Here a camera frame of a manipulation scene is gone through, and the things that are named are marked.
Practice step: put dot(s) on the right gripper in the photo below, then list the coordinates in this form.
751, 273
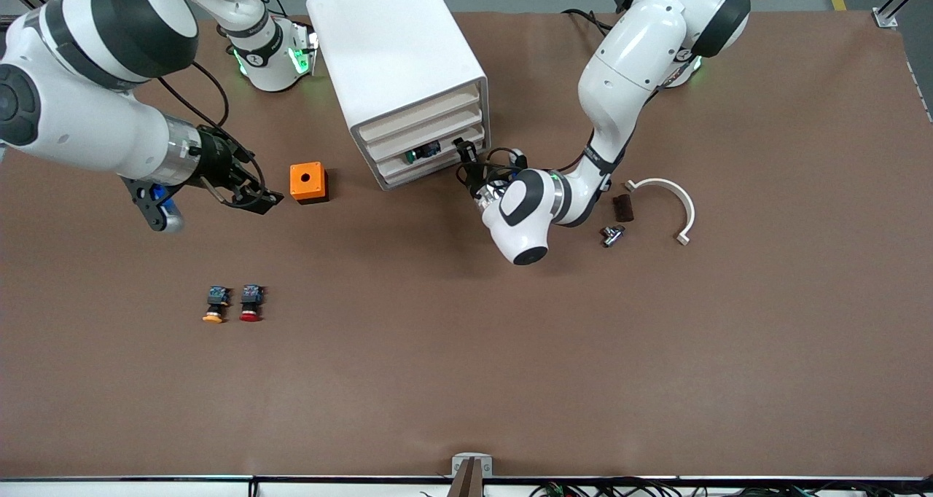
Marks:
216, 159

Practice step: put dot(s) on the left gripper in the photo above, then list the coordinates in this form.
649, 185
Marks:
474, 180

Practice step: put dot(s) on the green push button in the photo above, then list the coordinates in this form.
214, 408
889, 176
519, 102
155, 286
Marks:
412, 156

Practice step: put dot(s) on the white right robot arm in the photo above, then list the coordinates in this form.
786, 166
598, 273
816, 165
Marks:
95, 125

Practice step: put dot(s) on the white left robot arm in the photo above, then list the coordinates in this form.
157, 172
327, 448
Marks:
634, 52

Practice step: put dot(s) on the red push button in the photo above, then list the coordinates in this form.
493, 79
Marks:
251, 300

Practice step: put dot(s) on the yellow push button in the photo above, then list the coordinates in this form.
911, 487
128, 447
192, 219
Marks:
215, 300

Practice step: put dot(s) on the orange box with hole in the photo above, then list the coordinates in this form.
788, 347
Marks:
306, 180

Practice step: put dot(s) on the silver metal bolt with nut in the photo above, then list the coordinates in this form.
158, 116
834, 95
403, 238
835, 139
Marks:
611, 236

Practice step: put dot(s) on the dark brown ribbed block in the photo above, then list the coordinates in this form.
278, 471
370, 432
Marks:
623, 208

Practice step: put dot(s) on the white semicircular pipe clamp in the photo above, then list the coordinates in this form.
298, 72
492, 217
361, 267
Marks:
689, 209

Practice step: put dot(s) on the grey metal table bracket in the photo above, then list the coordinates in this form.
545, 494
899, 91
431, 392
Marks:
459, 462

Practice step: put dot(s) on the white table edge rail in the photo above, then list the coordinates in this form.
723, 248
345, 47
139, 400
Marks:
146, 488

